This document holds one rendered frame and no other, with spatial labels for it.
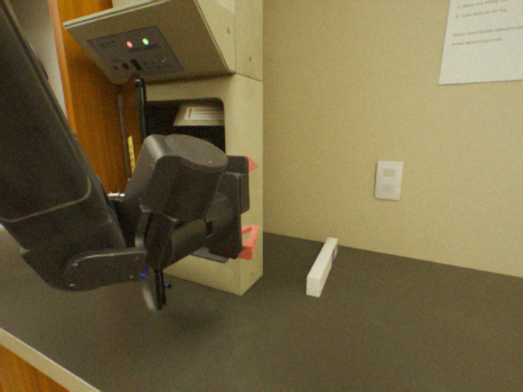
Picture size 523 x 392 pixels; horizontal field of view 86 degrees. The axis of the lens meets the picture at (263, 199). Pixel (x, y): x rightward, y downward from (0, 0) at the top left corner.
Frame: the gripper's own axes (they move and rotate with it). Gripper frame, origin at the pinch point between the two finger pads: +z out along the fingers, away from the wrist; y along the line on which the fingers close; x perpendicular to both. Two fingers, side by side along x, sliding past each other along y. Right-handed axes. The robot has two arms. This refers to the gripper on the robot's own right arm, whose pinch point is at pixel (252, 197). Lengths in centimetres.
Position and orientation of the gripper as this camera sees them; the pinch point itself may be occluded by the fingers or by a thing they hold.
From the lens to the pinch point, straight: 43.6
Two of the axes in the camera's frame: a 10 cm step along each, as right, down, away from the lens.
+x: -8.9, -1.0, 4.5
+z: 4.6, -2.2, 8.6
